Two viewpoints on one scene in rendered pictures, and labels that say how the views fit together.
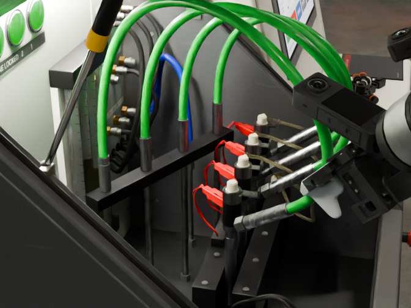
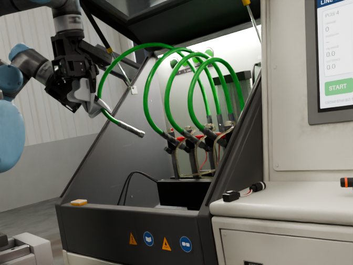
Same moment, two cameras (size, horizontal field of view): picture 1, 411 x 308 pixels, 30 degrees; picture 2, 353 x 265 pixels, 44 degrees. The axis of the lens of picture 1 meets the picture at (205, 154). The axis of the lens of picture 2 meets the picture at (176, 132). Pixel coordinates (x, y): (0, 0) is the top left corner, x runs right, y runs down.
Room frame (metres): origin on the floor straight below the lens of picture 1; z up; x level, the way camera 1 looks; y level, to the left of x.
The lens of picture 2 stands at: (1.72, -1.23, 1.20)
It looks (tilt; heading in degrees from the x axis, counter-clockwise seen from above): 3 degrees down; 121
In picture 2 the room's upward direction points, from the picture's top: 9 degrees counter-clockwise
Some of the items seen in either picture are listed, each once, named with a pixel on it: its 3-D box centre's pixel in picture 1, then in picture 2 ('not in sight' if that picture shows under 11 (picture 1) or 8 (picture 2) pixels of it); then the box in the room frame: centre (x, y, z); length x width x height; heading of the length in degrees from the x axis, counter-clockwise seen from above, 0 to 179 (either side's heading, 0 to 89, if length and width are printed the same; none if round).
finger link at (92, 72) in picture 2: not in sight; (88, 77); (0.93, -0.33, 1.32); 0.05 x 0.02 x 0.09; 166
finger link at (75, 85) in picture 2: not in sight; (76, 97); (0.89, -0.34, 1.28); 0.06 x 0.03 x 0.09; 76
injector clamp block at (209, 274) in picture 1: (244, 267); (209, 201); (1.10, -0.07, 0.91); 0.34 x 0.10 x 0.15; 166
